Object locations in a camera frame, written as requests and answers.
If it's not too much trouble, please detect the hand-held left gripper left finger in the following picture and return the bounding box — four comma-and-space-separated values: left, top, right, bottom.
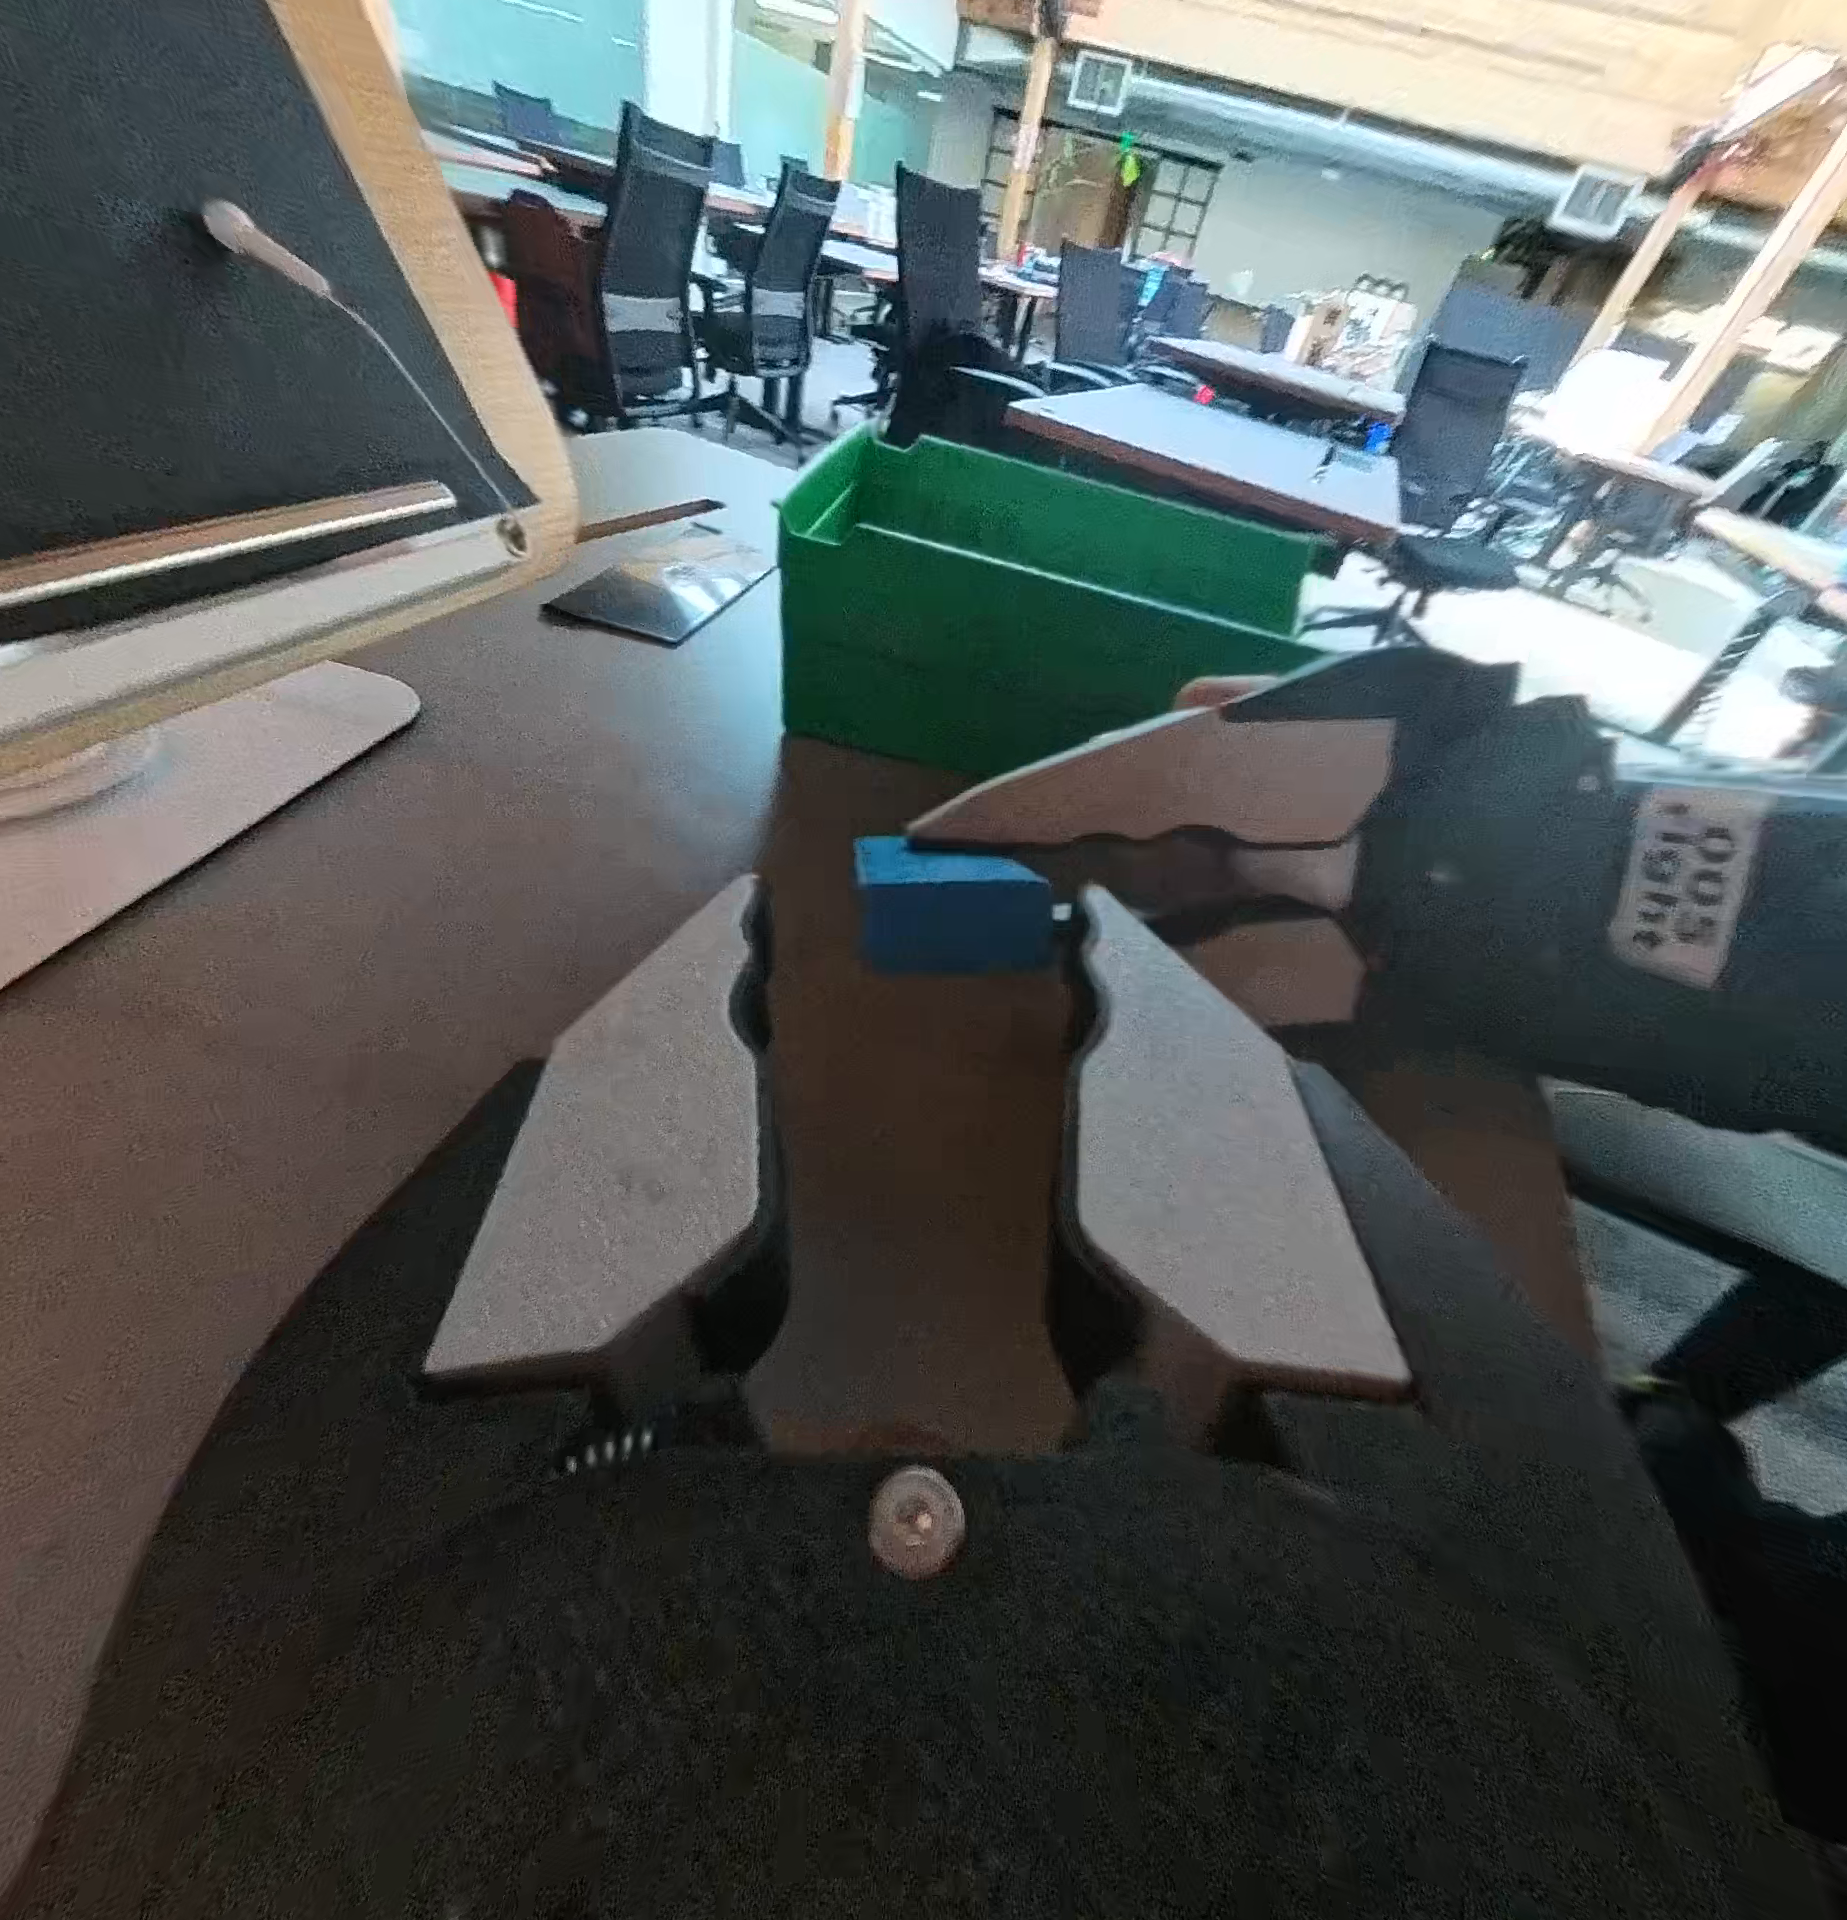
420, 872, 792, 1390

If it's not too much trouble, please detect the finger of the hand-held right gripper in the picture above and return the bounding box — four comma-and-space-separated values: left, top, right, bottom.
1124, 840, 1371, 921
908, 706, 1397, 850

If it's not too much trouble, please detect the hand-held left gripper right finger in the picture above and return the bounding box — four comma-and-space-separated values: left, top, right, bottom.
1050, 885, 1414, 1398

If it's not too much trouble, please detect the stack of green bins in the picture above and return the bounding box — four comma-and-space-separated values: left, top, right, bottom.
775, 425, 1339, 776

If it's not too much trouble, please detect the blue block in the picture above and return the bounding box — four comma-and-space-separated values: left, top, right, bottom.
853, 835, 1056, 975

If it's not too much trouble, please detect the grey office desk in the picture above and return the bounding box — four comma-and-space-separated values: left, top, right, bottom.
1005, 384, 1408, 553

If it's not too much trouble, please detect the dark grey seat chair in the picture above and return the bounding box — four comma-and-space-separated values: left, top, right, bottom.
1554, 1080, 1847, 1421

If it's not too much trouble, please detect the black office chair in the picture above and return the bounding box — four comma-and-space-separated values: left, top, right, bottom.
1376, 343, 1534, 605
589, 104, 718, 432
700, 157, 843, 445
875, 162, 1047, 445

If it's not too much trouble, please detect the long work desk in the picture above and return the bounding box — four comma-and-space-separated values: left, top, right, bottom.
1688, 507, 1847, 640

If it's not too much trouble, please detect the black flat plate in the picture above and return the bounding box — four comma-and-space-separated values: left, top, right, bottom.
543, 559, 778, 647

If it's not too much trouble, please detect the silver clamp bar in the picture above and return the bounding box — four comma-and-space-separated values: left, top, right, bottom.
0, 480, 534, 802

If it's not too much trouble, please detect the black board with wooden edge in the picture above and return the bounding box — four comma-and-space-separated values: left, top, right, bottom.
0, 0, 582, 652

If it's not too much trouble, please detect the silver ventilation duct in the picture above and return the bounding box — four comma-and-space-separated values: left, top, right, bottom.
1124, 65, 1847, 289

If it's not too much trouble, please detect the wire clip with white tip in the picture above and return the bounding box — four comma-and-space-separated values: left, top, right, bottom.
198, 201, 534, 562

